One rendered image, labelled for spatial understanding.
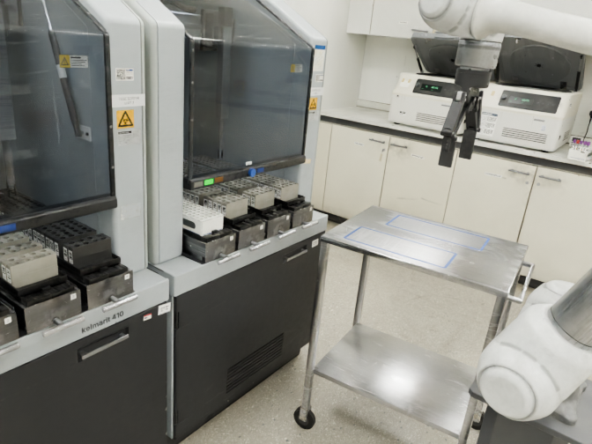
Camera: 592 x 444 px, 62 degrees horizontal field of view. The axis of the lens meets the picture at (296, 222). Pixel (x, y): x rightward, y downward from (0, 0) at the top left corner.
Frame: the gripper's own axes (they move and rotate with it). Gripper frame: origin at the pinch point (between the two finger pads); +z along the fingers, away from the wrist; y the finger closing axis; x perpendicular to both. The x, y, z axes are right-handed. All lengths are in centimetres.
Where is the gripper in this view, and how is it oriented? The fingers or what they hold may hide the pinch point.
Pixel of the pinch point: (455, 157)
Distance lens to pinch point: 124.2
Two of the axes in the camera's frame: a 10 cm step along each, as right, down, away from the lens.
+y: 6.0, -2.3, 7.7
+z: -0.9, 9.3, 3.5
